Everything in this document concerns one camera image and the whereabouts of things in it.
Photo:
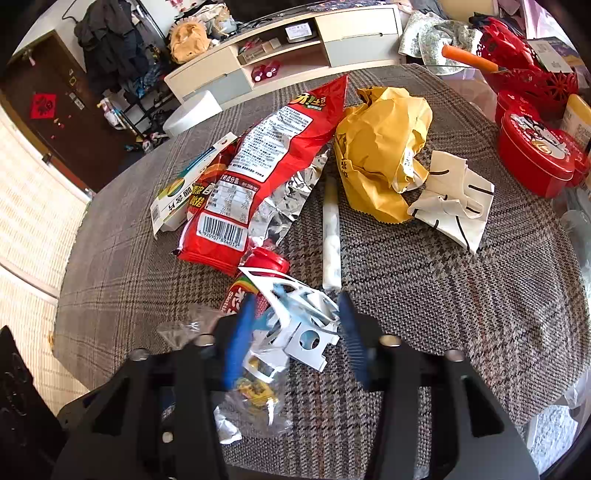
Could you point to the yellow plush backpack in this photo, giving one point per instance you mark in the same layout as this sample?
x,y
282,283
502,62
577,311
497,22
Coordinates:
x,y
187,44

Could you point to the small white bottle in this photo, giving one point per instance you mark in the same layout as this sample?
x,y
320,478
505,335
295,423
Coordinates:
x,y
577,122

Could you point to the red slipper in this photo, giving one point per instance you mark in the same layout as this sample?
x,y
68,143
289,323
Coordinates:
x,y
257,73
271,70

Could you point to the black coat rack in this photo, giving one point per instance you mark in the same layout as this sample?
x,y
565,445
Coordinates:
x,y
136,110

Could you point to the red snack bag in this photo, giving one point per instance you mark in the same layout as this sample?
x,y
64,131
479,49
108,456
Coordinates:
x,y
277,147

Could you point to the floral blanket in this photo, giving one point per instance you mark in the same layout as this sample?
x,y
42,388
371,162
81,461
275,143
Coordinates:
x,y
425,37

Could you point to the red diamond door decoration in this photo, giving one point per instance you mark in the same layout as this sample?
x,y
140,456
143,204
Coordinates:
x,y
44,105

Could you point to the yellow paper bag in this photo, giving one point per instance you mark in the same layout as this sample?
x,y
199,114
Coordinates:
x,y
374,152

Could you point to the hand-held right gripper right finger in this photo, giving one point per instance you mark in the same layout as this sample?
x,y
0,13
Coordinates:
x,y
353,341

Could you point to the clear plastic wrapper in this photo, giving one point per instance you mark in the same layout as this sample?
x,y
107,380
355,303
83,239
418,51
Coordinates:
x,y
251,406

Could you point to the red plastic basket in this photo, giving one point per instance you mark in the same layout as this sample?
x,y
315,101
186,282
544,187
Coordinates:
x,y
521,78

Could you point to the bamboo screen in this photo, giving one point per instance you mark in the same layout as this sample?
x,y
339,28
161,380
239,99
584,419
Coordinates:
x,y
27,207

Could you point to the paper tag card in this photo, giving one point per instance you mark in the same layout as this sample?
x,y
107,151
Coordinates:
x,y
549,55

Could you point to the red cartoon round tin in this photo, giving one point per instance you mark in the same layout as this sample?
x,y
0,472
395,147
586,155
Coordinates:
x,y
535,147

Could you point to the white paper tube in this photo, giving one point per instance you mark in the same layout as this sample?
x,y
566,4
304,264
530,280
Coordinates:
x,y
331,240

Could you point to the green and white carton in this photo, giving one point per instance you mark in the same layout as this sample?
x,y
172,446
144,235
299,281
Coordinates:
x,y
175,203

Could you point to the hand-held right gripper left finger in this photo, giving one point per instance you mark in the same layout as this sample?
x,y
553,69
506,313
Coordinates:
x,y
240,341

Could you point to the plain red round tin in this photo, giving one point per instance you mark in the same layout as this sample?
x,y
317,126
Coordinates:
x,y
512,104

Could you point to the white cardboard cutout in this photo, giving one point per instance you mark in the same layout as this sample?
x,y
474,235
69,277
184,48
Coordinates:
x,y
304,341

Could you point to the white round stool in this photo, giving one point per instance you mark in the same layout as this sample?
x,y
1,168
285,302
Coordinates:
x,y
191,113

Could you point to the cream TV cabinet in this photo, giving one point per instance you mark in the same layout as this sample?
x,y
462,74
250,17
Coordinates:
x,y
360,46

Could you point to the white paper with black lines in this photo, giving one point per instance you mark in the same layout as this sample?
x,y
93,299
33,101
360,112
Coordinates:
x,y
457,203

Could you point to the dark hanging coats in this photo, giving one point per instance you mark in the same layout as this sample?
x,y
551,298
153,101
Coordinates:
x,y
111,41

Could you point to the red candy bottle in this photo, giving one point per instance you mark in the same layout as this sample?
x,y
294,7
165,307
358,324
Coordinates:
x,y
265,270

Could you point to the dark brown door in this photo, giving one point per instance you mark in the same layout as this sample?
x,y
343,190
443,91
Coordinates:
x,y
69,134

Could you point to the grey plaid tablecloth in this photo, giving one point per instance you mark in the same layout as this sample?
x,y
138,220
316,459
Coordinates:
x,y
415,300

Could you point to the clear plastic bag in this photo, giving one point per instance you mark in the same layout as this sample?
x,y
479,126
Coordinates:
x,y
577,230

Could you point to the silver box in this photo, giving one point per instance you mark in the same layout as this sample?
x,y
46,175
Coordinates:
x,y
300,32

